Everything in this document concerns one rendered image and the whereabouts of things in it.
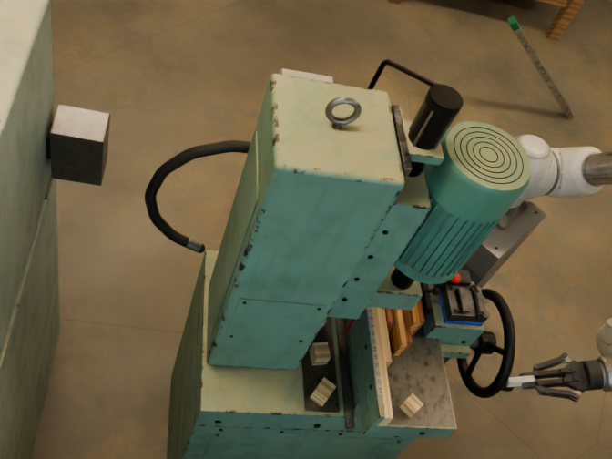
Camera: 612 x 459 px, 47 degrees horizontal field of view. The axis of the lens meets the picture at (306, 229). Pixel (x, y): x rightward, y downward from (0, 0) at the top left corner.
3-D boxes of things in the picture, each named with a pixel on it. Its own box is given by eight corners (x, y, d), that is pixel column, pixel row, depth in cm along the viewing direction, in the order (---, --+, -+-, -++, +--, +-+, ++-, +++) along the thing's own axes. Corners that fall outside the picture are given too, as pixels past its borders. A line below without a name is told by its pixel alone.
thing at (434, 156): (428, 184, 125) (471, 117, 112) (387, 178, 123) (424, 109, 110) (422, 150, 130) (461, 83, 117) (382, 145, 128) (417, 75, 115)
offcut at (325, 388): (331, 393, 169) (336, 386, 165) (321, 407, 166) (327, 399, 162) (319, 384, 169) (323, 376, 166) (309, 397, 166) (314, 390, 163)
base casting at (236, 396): (422, 435, 178) (435, 422, 171) (194, 426, 164) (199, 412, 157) (397, 284, 205) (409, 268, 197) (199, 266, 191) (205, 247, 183)
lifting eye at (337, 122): (354, 131, 118) (367, 104, 113) (320, 126, 116) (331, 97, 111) (353, 124, 119) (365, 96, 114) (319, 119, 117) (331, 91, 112)
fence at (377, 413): (377, 426, 156) (385, 417, 152) (370, 425, 155) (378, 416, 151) (351, 210, 191) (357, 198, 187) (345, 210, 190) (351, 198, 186)
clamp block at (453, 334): (470, 348, 178) (486, 331, 171) (421, 344, 175) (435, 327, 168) (459, 297, 187) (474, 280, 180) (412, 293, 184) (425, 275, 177)
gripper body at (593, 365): (598, 352, 180) (562, 356, 181) (608, 383, 175) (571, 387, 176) (591, 365, 186) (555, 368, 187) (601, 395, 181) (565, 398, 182)
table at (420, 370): (483, 441, 167) (494, 432, 163) (362, 436, 160) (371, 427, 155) (440, 234, 203) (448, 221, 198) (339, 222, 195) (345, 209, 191)
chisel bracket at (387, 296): (409, 314, 165) (423, 296, 159) (352, 309, 162) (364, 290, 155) (404, 287, 170) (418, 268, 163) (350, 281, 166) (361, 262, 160)
